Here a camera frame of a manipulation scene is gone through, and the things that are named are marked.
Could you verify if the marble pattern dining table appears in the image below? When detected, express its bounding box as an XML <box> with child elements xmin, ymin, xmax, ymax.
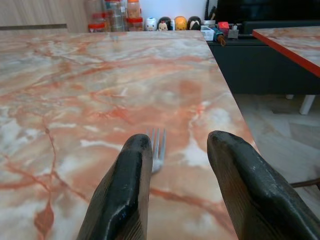
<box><xmin>0</xmin><ymin>29</ymin><xmax>261</xmax><ymax>240</ymax></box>

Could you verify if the white table leg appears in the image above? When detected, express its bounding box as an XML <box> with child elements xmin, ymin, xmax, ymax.
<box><xmin>299</xmin><ymin>94</ymin><xmax>317</xmax><ymax>116</ymax></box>

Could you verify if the dark low cabinet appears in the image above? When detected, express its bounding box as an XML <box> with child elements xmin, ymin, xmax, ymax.
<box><xmin>206</xmin><ymin>20</ymin><xmax>320</xmax><ymax>95</ymax></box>

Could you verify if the red small box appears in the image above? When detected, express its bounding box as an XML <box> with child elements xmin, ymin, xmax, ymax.
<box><xmin>217</xmin><ymin>21</ymin><xmax>230</xmax><ymax>36</ymax></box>

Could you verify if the silver metal fork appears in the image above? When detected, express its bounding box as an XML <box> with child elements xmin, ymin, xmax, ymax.
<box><xmin>145</xmin><ymin>128</ymin><xmax>167</xmax><ymax>174</ymax></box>

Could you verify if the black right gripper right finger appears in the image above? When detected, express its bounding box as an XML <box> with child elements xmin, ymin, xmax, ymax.
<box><xmin>206</xmin><ymin>130</ymin><xmax>320</xmax><ymax>240</ymax></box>

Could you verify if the clear jar with red lid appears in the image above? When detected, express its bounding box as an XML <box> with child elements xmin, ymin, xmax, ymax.
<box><xmin>87</xmin><ymin>12</ymin><xmax>111</xmax><ymax>33</ymax></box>

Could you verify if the silver metal padlock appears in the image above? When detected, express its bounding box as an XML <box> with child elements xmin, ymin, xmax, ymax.
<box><xmin>227</xmin><ymin>23</ymin><xmax>240</xmax><ymax>39</ymax></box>

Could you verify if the orange lidded spice jar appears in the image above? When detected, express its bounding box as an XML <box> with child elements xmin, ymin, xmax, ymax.
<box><xmin>127</xmin><ymin>0</ymin><xmax>140</xmax><ymax>19</ymax></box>

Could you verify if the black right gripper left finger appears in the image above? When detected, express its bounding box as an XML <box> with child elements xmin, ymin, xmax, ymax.
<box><xmin>76</xmin><ymin>133</ymin><xmax>154</xmax><ymax>240</ymax></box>

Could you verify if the black and white dog figurine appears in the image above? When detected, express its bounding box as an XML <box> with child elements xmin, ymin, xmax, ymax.
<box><xmin>187</xmin><ymin>16</ymin><xmax>202</xmax><ymax>31</ymax></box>

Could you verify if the small red lidded jar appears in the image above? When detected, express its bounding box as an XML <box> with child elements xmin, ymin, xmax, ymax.
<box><xmin>126</xmin><ymin>17</ymin><xmax>144</xmax><ymax>32</ymax></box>

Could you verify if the white plastic box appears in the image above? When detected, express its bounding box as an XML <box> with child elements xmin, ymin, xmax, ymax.
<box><xmin>200</xmin><ymin>25</ymin><xmax>216</xmax><ymax>42</ymax></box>

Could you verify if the yellow bear figurine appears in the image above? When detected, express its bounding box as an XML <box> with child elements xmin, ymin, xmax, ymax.
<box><xmin>174</xmin><ymin>16</ymin><xmax>188</xmax><ymax>31</ymax></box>

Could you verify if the marble table with red edge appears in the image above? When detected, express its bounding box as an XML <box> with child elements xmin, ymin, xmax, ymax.
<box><xmin>251</xmin><ymin>25</ymin><xmax>320</xmax><ymax>78</ymax></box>

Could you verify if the tall clear plastic jar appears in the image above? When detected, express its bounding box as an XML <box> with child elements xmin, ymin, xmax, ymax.
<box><xmin>104</xmin><ymin>0</ymin><xmax>127</xmax><ymax>32</ymax></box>

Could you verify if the white duck figurine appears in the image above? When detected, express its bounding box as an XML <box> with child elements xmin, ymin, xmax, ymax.
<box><xmin>145</xmin><ymin>17</ymin><xmax>158</xmax><ymax>32</ymax></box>

